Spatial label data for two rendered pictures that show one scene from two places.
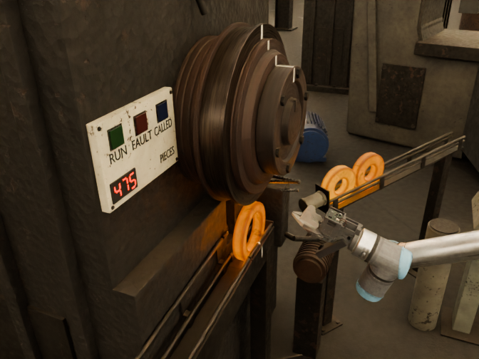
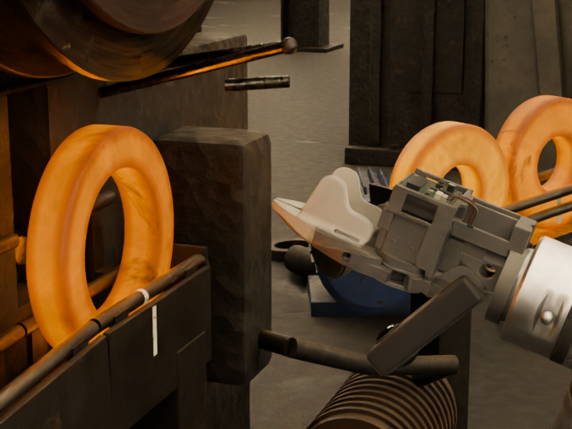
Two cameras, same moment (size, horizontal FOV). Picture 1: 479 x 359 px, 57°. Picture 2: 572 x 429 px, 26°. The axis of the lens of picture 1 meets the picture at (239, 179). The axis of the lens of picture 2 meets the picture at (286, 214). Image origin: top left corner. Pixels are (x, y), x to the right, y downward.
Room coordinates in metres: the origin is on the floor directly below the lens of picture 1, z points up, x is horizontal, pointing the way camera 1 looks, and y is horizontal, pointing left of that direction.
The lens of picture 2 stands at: (0.17, -0.10, 1.00)
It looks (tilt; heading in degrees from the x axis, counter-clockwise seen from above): 13 degrees down; 356
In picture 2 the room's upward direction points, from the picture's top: straight up
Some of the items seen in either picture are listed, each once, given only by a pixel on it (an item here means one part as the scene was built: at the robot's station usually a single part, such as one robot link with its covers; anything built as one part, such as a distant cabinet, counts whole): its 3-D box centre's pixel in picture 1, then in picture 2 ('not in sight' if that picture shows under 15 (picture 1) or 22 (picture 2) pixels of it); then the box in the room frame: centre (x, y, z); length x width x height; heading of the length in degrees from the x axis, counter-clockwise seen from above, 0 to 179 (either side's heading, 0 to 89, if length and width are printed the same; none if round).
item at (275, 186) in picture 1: (271, 211); (209, 254); (1.33, -0.11, 0.68); 0.11 x 0.08 x 0.24; 66
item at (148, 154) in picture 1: (140, 145); not in sight; (0.85, 0.21, 1.15); 0.26 x 0.02 x 0.18; 156
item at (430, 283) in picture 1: (432, 276); not in sight; (1.47, -0.81, 0.26); 0.12 x 0.12 x 0.52
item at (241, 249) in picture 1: (249, 231); (105, 243); (1.11, -0.03, 0.75); 0.18 x 0.03 x 0.18; 155
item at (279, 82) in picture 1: (284, 121); not in sight; (1.07, -0.12, 1.11); 0.28 x 0.06 x 0.28; 156
